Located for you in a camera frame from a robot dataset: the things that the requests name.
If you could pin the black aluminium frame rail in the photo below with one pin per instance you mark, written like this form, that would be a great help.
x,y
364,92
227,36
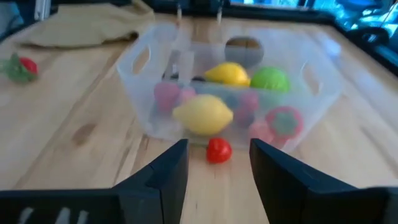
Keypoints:
x,y
280,14
373,53

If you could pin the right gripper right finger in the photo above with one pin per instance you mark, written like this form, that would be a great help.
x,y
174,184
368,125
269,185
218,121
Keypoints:
x,y
295,199

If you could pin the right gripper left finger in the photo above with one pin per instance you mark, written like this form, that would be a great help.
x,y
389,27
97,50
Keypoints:
x,y
149,199

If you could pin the brown kiwi fruit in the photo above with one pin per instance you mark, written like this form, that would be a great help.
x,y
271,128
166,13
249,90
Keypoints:
x,y
244,51

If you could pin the green plastic lime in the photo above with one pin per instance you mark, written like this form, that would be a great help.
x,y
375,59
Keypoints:
x,y
270,79

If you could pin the olive green cloth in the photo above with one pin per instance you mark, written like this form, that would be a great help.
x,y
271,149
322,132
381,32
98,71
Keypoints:
x,y
87,25

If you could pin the clear plastic tupperware container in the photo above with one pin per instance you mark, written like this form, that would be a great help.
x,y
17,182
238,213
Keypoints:
x,y
140,93

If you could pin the yellow plastic lemon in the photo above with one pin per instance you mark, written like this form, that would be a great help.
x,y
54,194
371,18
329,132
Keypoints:
x,y
202,115
228,74

